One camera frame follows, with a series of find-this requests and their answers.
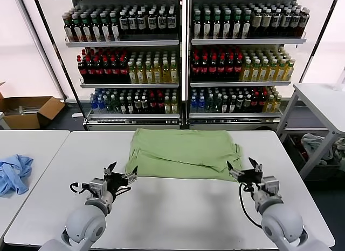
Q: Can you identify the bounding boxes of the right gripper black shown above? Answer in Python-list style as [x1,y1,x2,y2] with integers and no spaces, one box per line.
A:
[226,157,264,186]

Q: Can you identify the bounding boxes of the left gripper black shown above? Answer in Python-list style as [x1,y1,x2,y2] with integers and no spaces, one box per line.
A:
[103,161,139,194]

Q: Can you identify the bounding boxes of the light green polo shirt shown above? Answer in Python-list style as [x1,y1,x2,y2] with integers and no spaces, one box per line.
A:
[125,128,245,183]

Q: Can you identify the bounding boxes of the black storage basket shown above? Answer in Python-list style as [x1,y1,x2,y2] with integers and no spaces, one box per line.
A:
[282,133,345,179]

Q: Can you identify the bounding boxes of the grey crumpled cloth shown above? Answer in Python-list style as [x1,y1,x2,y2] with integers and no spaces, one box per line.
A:
[300,133,335,165]

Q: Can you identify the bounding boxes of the grey-green crumpled cloth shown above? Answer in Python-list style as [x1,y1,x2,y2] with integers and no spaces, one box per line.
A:
[333,137,345,159]

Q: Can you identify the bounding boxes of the yellow juice bottle green cap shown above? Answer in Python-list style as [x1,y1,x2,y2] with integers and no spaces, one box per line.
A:
[285,59,295,82]
[252,59,261,83]
[171,60,180,84]
[136,61,147,84]
[128,61,138,84]
[146,61,155,84]
[260,59,270,83]
[269,59,279,83]
[242,59,253,83]
[277,59,287,82]
[154,60,164,84]

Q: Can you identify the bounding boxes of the white side table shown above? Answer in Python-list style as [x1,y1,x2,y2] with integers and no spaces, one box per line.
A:
[276,83,345,180]

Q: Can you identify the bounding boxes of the red-capped cola bottle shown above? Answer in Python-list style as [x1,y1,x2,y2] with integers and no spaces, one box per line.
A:
[191,54,201,82]
[86,56,96,83]
[77,55,87,83]
[200,54,210,82]
[209,54,218,82]
[94,56,105,83]
[120,56,129,83]
[225,54,235,82]
[112,56,121,83]
[217,54,226,82]
[103,56,113,83]
[234,54,243,82]

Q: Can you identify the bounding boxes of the open brown cardboard box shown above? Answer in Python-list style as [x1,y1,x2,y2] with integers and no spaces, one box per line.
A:
[0,80,66,130]

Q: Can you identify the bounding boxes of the crumpled light blue garment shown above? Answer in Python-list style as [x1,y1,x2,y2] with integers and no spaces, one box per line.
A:
[0,153,35,195]

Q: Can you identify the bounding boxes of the white packing material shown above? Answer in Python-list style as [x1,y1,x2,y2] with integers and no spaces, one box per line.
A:
[5,105,41,117]

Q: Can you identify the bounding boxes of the translucent plastic stand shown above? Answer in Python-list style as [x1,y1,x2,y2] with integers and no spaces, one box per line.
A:
[333,72,345,91]

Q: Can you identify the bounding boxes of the grey beverage display shelf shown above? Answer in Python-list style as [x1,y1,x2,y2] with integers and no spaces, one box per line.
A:
[183,0,308,132]
[49,0,188,132]

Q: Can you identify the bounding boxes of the dark tea bottle white label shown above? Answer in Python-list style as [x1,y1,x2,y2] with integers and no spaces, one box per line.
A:
[232,9,243,39]
[222,9,232,39]
[63,15,72,43]
[202,9,212,39]
[241,9,252,39]
[109,13,120,42]
[100,13,109,42]
[81,15,91,43]
[91,13,100,43]
[212,9,223,39]
[72,15,81,43]
[193,9,203,39]

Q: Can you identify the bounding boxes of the dark bottle beige label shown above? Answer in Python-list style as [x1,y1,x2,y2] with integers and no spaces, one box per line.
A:
[262,8,272,38]
[252,8,263,38]

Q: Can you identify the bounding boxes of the black slanted metal pole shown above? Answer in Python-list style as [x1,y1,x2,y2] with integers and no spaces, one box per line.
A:
[298,0,342,84]
[31,0,88,125]

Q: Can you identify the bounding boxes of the dark bottle navy label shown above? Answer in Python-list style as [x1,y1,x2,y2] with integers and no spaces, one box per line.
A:
[137,10,147,35]
[300,8,311,38]
[281,8,292,38]
[128,11,138,35]
[291,8,301,38]
[119,11,129,35]
[271,8,282,38]
[167,10,177,35]
[157,10,168,35]
[147,10,157,35]

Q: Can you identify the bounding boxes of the black left gripper cable loop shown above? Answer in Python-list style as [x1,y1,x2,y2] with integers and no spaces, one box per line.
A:
[112,186,133,198]

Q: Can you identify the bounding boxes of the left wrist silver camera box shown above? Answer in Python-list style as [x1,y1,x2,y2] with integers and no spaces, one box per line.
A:
[88,178,107,198]

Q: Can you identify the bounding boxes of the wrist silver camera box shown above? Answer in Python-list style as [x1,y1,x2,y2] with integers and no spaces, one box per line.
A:
[88,178,107,198]
[260,176,281,198]

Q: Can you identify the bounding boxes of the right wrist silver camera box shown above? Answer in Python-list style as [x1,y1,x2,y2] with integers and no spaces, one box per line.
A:
[260,176,281,198]

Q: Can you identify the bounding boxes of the long black right arm cable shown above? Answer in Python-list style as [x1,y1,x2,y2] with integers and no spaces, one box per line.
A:
[237,182,264,237]

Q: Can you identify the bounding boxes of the black cable white connector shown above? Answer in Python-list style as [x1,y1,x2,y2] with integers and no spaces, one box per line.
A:
[69,181,91,195]

